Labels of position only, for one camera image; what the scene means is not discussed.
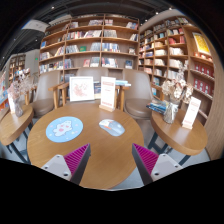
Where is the white hanging ceiling panel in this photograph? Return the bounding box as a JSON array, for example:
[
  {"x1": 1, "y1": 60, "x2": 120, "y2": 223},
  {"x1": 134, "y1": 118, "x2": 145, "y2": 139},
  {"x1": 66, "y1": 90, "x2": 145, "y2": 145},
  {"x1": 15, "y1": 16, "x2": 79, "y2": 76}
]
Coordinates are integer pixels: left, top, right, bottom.
[{"x1": 22, "y1": 19, "x2": 51, "y2": 34}]

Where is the white sign in wooden stand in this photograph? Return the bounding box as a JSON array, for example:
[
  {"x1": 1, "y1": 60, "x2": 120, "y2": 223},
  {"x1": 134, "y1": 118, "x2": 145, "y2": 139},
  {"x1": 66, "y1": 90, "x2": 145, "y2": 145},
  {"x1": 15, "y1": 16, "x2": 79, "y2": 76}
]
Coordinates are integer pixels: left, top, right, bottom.
[{"x1": 98, "y1": 76, "x2": 117, "y2": 113}]

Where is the small white table sign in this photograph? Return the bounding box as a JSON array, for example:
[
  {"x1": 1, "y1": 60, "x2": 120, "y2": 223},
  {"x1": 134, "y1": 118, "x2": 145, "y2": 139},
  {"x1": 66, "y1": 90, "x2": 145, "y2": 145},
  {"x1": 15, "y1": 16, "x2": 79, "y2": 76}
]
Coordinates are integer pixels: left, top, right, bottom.
[
  {"x1": 7, "y1": 92, "x2": 16, "y2": 115},
  {"x1": 181, "y1": 96, "x2": 202, "y2": 130}
]

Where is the curved wooden bookshelf with books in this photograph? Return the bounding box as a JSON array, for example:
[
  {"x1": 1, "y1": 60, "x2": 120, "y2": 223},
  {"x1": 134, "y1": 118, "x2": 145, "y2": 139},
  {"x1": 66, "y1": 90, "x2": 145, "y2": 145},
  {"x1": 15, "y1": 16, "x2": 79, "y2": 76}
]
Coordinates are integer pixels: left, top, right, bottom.
[{"x1": 138, "y1": 14, "x2": 216, "y2": 126}]

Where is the round light blue mouse pad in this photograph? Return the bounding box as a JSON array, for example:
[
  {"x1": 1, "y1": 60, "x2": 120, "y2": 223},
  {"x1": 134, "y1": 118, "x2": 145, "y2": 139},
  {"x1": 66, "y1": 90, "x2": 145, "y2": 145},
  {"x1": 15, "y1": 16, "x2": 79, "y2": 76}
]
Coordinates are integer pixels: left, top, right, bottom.
[{"x1": 45, "y1": 115, "x2": 84, "y2": 144}]

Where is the wide wooden bookshelf with books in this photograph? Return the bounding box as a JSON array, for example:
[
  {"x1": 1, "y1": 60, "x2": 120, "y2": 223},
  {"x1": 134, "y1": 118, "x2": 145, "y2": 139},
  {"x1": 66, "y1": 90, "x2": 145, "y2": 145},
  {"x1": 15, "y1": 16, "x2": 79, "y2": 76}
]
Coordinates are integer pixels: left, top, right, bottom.
[{"x1": 38, "y1": 13, "x2": 141, "y2": 83}]

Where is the distant wooden bookshelf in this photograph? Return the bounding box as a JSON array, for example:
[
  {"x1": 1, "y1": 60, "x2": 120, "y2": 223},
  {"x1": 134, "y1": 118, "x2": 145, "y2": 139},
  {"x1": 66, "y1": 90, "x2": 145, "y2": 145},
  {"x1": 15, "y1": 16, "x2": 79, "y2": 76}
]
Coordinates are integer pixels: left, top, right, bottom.
[{"x1": 7, "y1": 53, "x2": 27, "y2": 84}]

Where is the dark covered book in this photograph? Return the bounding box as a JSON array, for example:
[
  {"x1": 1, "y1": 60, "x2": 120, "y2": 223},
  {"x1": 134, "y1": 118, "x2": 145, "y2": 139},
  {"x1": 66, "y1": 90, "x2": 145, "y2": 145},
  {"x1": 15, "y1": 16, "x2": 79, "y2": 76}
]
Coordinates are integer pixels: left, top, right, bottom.
[{"x1": 93, "y1": 82, "x2": 102, "y2": 100}]

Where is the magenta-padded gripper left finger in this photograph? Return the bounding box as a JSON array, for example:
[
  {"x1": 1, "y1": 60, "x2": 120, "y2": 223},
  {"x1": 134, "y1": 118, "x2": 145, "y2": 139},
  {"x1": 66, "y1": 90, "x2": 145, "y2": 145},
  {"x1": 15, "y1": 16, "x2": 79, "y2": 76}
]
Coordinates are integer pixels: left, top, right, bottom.
[{"x1": 41, "y1": 143, "x2": 92, "y2": 186}]

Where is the white framed floral picture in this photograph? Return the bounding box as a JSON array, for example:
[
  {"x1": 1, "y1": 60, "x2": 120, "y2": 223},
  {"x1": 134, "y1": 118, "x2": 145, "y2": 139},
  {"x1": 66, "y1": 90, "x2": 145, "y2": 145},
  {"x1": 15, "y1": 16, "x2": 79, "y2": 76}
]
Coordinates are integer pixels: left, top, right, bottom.
[{"x1": 68, "y1": 76, "x2": 95, "y2": 103}]

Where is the stack of blue books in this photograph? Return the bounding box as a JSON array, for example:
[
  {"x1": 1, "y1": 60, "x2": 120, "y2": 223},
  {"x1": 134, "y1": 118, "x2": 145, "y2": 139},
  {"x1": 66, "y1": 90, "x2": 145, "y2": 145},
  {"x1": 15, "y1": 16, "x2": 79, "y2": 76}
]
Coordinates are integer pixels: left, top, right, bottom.
[{"x1": 145, "y1": 99, "x2": 168, "y2": 115}]

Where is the round wooden side table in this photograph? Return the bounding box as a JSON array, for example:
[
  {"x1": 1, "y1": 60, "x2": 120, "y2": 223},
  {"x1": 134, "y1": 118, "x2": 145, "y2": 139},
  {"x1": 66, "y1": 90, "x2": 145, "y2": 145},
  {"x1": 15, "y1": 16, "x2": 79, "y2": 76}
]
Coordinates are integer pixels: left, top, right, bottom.
[
  {"x1": 146, "y1": 108, "x2": 209, "y2": 166},
  {"x1": 0, "y1": 104, "x2": 35, "y2": 164}
]

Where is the teal book stack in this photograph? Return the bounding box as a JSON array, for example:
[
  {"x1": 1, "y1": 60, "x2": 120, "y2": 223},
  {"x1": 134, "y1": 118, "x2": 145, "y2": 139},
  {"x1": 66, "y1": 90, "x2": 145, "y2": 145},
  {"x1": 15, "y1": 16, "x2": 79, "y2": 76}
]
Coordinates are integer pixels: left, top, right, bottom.
[{"x1": 115, "y1": 79, "x2": 132, "y2": 87}]

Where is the glass vase with dried flowers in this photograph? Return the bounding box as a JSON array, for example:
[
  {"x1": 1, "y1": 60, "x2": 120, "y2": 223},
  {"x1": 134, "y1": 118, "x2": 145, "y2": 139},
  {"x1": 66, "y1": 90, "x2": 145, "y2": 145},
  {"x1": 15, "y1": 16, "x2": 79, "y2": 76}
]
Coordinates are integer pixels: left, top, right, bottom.
[{"x1": 161, "y1": 64, "x2": 194, "y2": 125}]

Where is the brown upholstered wooden armchair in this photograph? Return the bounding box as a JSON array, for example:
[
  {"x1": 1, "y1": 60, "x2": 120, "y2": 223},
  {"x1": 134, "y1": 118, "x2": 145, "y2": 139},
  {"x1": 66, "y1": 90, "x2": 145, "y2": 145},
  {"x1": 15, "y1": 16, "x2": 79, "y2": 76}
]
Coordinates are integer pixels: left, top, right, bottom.
[
  {"x1": 58, "y1": 67, "x2": 126, "y2": 111},
  {"x1": 29, "y1": 69, "x2": 69, "y2": 118},
  {"x1": 121, "y1": 68, "x2": 164, "y2": 120}
]

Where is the grey computer mouse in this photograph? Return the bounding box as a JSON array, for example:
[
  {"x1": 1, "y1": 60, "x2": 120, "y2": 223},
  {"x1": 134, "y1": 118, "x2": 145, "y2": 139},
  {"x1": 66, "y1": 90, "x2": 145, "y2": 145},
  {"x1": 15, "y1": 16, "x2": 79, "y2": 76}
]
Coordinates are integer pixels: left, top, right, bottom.
[{"x1": 98, "y1": 118, "x2": 126, "y2": 137}]

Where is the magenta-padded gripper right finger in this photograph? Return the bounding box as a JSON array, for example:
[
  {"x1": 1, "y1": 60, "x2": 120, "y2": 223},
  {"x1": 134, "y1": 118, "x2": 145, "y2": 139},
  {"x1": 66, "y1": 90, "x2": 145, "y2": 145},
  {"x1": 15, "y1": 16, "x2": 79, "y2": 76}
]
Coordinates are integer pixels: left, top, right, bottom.
[{"x1": 131, "y1": 143, "x2": 184, "y2": 186}]

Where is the glass vase with pink flowers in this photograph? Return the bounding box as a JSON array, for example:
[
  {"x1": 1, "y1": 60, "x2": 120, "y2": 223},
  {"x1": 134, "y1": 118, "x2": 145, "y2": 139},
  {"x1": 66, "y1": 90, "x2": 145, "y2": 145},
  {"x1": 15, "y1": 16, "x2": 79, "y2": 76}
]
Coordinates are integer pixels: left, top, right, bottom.
[{"x1": 8, "y1": 73, "x2": 34, "y2": 118}]

